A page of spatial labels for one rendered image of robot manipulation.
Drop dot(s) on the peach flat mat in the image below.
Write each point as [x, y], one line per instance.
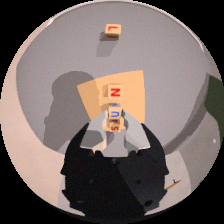
[94, 94]

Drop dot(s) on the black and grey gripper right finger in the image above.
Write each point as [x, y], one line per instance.
[139, 138]

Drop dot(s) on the tan letter block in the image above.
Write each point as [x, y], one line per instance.
[114, 125]
[112, 31]
[115, 91]
[115, 110]

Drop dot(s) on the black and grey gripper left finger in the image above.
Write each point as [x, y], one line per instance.
[90, 138]

